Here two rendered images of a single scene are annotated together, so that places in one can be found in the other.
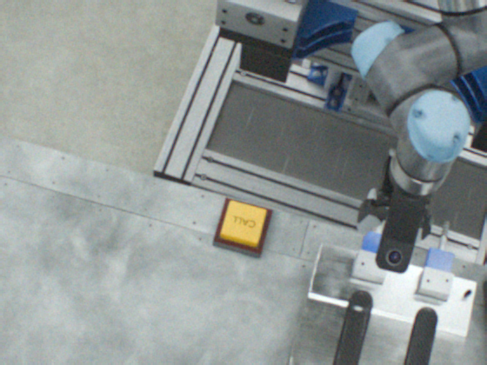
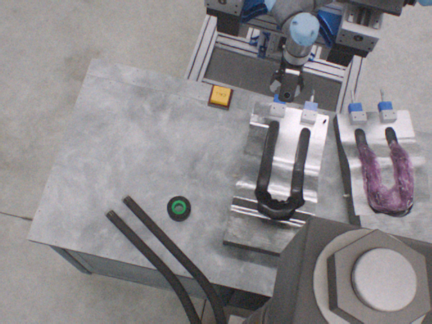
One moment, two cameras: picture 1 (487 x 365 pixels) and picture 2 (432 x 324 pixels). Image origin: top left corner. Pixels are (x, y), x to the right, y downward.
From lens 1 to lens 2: 0.27 m
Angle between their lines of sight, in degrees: 3
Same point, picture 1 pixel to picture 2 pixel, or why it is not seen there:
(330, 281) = (260, 116)
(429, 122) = (299, 26)
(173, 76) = (186, 48)
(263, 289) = (230, 124)
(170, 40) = (184, 31)
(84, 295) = (150, 130)
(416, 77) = (294, 8)
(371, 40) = not seen: outside the picture
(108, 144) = not seen: hidden behind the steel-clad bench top
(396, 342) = (292, 143)
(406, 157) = (290, 45)
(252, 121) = (224, 65)
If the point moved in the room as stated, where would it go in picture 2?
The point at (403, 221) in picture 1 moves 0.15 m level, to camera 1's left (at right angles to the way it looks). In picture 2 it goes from (290, 78) to (239, 72)
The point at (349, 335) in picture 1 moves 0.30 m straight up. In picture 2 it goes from (269, 140) to (283, 99)
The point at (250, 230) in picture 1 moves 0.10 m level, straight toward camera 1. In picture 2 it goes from (224, 98) to (219, 123)
